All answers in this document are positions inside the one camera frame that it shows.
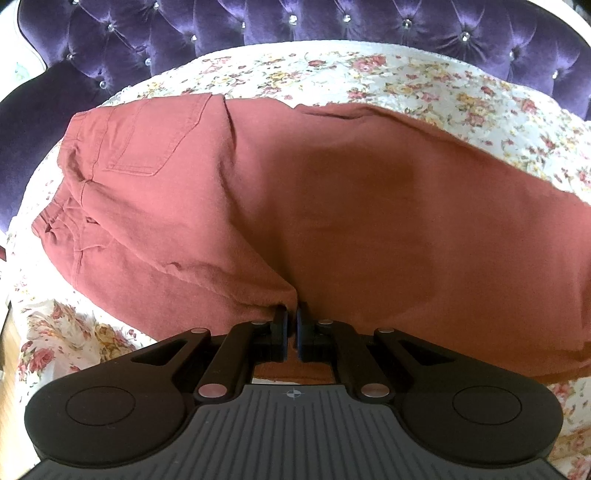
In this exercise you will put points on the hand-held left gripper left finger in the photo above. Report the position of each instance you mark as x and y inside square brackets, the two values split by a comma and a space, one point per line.
[283, 333]

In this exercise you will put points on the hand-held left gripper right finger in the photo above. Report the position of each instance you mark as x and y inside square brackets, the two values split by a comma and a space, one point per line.
[301, 333]

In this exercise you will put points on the rust red pants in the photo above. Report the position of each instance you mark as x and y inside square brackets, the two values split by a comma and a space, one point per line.
[323, 207]

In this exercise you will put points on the floral bed sheet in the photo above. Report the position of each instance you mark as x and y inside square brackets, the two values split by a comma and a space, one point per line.
[369, 78]

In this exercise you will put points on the purple tufted headboard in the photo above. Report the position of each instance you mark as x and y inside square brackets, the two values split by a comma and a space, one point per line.
[277, 23]

